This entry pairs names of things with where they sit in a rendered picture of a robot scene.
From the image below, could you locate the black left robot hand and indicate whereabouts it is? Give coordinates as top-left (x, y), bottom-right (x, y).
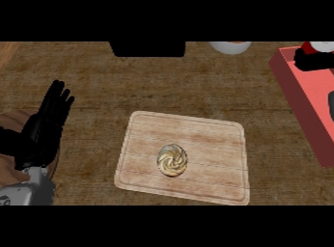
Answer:
top-left (15, 79), bottom-right (75, 172)

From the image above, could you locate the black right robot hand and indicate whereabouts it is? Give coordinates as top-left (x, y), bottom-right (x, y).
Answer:
top-left (292, 47), bottom-right (334, 72)

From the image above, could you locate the red can with white top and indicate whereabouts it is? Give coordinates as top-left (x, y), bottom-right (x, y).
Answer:
top-left (301, 41), bottom-right (334, 56)

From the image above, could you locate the red open box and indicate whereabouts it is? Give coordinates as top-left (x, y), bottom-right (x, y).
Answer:
top-left (267, 45), bottom-right (334, 169)

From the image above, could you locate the can with beige swirl end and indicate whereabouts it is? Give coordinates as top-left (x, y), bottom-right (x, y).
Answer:
top-left (155, 143), bottom-right (189, 178)

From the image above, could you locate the pale wooden cutting board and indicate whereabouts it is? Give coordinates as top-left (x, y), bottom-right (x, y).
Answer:
top-left (112, 110), bottom-right (251, 206)

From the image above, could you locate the brown wooden bowl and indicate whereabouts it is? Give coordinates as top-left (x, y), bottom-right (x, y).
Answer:
top-left (0, 109), bottom-right (61, 206)

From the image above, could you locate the white round container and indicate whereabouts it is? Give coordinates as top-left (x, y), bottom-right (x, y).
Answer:
top-left (207, 41), bottom-right (254, 56)

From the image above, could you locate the black appliance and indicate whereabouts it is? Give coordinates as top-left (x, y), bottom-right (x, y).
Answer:
top-left (106, 41), bottom-right (188, 59)

